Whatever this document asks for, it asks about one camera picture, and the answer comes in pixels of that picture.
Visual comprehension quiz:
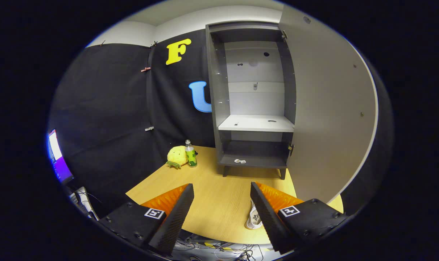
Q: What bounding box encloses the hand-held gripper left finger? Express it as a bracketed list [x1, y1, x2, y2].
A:
[100, 183, 195, 256]

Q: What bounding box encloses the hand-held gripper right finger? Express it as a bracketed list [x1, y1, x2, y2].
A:
[250, 181, 348, 254]

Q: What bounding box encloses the white shoe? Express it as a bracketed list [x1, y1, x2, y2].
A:
[245, 199, 264, 230]

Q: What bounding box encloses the beige cabinet door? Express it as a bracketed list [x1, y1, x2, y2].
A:
[278, 4, 379, 204]

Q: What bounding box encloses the yellow plush toy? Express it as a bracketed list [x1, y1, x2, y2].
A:
[166, 146, 189, 170]

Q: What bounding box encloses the green drink bottle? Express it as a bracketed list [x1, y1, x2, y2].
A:
[185, 140, 198, 167]

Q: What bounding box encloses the pale grey equipment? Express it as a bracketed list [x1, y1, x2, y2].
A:
[69, 187, 98, 220]

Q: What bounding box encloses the computer monitor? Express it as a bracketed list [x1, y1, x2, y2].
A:
[47, 129, 75, 185]

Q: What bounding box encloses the grey cabinet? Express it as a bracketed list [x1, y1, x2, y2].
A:
[205, 21, 298, 181]

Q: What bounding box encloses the black backdrop cloth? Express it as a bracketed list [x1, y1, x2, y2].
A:
[47, 28, 394, 218]

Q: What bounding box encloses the tangle of cables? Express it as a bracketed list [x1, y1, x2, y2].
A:
[176, 232, 274, 261]

